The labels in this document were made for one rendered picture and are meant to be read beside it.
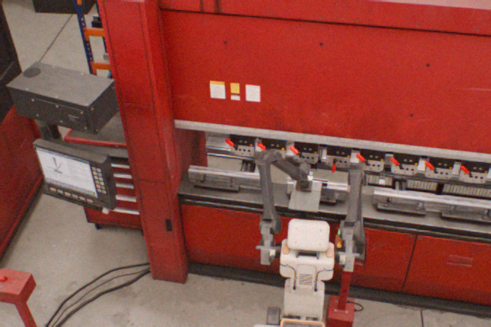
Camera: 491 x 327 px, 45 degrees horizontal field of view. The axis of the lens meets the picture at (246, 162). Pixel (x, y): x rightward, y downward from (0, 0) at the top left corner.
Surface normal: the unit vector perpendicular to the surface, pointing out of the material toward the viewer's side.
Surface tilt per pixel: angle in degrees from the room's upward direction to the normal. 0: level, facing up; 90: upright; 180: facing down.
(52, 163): 90
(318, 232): 48
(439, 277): 90
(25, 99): 90
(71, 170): 90
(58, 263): 0
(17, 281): 0
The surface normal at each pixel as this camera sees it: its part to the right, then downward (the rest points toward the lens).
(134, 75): -0.19, 0.65
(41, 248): -0.02, -0.75
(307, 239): -0.10, -0.01
